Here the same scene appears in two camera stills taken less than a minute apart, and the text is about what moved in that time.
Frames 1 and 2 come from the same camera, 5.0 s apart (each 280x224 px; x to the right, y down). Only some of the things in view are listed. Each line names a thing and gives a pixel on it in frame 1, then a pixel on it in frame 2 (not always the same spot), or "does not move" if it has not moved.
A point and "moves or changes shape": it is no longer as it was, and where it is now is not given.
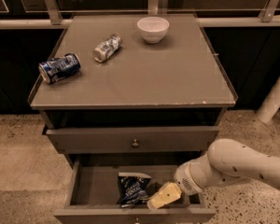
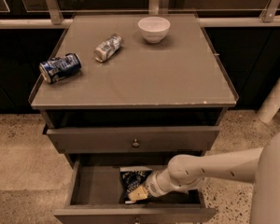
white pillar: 277,96 does not move
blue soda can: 58,68 does not move
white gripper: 186,178 -> 155,182
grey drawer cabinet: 148,97 does not move
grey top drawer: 132,139 does not move
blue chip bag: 132,189 moves or changes shape
